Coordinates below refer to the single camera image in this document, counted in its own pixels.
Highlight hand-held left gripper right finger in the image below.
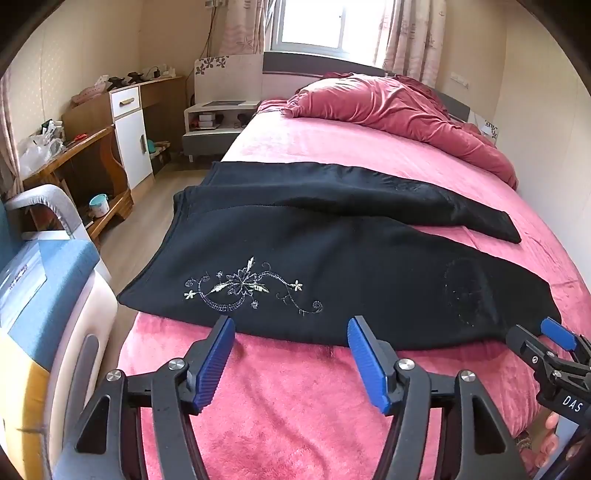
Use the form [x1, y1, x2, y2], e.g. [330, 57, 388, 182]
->
[347, 315, 529, 480]

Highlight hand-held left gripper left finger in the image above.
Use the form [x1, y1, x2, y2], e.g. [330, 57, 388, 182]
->
[60, 315, 237, 480]

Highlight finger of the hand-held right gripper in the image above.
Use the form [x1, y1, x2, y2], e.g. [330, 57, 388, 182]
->
[505, 325, 561, 384]
[539, 316, 591, 365]

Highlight black embroidered pants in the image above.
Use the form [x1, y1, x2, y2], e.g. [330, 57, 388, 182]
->
[117, 161, 563, 350]

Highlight person's right hand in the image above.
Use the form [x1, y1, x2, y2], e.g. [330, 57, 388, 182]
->
[534, 412, 581, 468]

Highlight grey chair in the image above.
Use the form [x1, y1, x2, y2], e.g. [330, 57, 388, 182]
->
[4, 184, 101, 253]

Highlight white grey nightstand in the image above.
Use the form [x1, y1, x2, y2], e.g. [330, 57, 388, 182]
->
[181, 99, 262, 162]

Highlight pink bed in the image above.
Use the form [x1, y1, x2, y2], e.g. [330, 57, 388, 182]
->
[117, 99, 591, 480]

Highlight white cabinet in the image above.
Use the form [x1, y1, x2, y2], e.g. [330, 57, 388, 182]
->
[109, 85, 154, 191]

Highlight low wooden shelf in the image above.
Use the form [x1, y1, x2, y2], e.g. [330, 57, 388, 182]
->
[21, 124, 134, 241]

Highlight dark pink duvet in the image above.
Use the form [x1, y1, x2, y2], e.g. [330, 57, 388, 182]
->
[256, 72, 518, 190]

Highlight wooden desk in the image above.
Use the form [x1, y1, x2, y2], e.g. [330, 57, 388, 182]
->
[61, 75, 188, 163]

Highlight clear plastic bag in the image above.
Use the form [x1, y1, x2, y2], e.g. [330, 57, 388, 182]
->
[17, 130, 64, 177]

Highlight grey white floral headboard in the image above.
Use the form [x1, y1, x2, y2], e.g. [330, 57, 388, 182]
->
[194, 52, 500, 139]

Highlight pink basket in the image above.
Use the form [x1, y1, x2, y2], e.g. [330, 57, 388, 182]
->
[71, 87, 105, 105]

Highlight pink floral curtain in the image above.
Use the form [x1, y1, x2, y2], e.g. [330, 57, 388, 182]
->
[382, 0, 448, 87]
[217, 0, 279, 58]

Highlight window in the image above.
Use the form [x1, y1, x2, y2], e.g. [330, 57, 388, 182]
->
[272, 0, 399, 60]

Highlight white wall socket with cable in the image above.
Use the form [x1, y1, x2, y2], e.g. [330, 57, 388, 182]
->
[202, 0, 228, 58]

